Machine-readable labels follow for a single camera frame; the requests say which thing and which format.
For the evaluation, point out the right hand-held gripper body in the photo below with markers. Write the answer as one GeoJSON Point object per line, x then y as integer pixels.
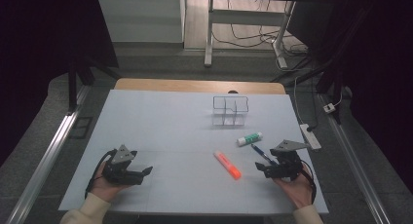
{"type": "Point", "coordinates": [289, 164]}

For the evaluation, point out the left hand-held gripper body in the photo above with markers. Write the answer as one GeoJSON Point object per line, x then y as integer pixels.
{"type": "Point", "coordinates": [123, 156]}

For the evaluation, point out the blue pen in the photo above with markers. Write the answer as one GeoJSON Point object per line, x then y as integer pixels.
{"type": "Point", "coordinates": [259, 152]}

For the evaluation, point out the white green glue stick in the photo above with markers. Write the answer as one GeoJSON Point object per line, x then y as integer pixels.
{"type": "Point", "coordinates": [250, 139]}

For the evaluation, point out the orange highlighter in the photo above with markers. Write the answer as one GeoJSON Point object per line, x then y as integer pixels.
{"type": "Point", "coordinates": [227, 165]}

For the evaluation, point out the clear plastic pen holder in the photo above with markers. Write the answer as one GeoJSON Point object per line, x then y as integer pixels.
{"type": "Point", "coordinates": [230, 115]}

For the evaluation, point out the person's right hand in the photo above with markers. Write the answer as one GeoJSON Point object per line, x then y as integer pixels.
{"type": "Point", "coordinates": [300, 191]}

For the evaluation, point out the person's left hand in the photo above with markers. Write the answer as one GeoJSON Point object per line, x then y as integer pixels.
{"type": "Point", "coordinates": [104, 188]}

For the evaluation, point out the white power strip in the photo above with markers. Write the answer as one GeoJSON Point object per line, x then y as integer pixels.
{"type": "Point", "coordinates": [313, 139]}

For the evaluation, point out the pale blue table mat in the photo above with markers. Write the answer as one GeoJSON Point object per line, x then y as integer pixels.
{"type": "Point", "coordinates": [168, 126]}

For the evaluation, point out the dark floor hatch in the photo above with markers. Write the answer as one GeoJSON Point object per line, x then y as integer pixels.
{"type": "Point", "coordinates": [81, 128]}

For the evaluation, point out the small white adapter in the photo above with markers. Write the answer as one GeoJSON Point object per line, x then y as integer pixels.
{"type": "Point", "coordinates": [329, 108]}

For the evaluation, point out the dark desk grommet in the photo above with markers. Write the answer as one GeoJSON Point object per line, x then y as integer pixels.
{"type": "Point", "coordinates": [232, 92]}

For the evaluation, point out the black metal stand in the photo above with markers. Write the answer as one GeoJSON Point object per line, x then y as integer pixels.
{"type": "Point", "coordinates": [72, 87]}
{"type": "Point", "coordinates": [334, 81]}

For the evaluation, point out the dark curtain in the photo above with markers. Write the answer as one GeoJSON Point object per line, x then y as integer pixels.
{"type": "Point", "coordinates": [39, 55]}
{"type": "Point", "coordinates": [380, 71]}

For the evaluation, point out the white panel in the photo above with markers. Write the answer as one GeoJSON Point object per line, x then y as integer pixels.
{"type": "Point", "coordinates": [139, 19]}

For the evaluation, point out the aluminium rail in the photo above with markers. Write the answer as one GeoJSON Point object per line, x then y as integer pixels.
{"type": "Point", "coordinates": [354, 168]}
{"type": "Point", "coordinates": [48, 159]}

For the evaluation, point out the white metal desk frame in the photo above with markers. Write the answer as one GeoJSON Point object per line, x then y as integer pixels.
{"type": "Point", "coordinates": [246, 17]}

